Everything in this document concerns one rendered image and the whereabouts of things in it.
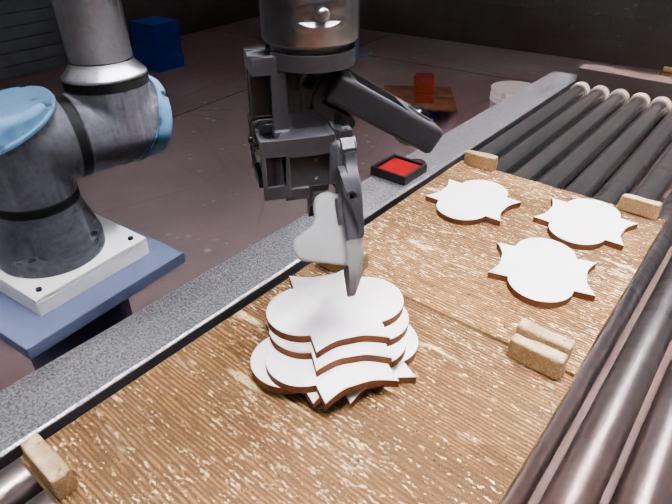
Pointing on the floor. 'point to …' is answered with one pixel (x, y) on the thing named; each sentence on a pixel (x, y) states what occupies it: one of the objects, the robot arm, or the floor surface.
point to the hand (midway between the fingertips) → (335, 252)
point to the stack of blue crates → (157, 43)
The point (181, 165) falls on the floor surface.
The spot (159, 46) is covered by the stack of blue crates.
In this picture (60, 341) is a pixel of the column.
